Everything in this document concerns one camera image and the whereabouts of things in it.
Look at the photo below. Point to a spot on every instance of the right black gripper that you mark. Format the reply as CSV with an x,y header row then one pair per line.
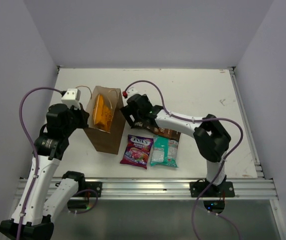
x,y
127,111

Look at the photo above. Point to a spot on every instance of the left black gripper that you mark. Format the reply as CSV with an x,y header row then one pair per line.
x,y
83,114

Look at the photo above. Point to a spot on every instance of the brown Kettle sea salt chips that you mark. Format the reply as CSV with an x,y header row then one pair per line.
x,y
162,132

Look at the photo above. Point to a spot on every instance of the orange Kettle chips bag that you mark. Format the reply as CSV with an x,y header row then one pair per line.
x,y
102,114

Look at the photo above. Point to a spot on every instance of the brown paper bag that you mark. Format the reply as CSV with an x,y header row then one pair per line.
x,y
106,142

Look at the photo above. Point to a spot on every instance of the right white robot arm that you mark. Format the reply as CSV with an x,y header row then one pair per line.
x,y
211,137

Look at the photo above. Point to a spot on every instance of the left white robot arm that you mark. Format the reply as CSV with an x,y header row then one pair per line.
x,y
34,217

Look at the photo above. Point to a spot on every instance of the purple Fox's candy bag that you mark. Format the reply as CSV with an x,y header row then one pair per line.
x,y
137,151

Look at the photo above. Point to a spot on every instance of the teal candy bag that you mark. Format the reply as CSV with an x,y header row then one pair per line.
x,y
164,152

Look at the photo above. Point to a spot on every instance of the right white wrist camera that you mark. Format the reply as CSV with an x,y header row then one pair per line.
x,y
129,92

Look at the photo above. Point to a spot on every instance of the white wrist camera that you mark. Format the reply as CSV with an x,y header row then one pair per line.
x,y
71,98
129,92

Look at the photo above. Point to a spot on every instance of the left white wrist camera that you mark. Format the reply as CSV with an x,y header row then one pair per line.
x,y
71,98

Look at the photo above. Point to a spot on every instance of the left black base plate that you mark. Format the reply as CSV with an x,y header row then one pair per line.
x,y
96,186

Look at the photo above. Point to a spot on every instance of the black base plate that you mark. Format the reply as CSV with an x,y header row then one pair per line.
x,y
225,189
96,186

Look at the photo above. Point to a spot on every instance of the aluminium mounting rail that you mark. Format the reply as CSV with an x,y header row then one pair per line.
x,y
178,189

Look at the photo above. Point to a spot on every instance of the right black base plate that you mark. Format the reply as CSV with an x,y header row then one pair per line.
x,y
225,189

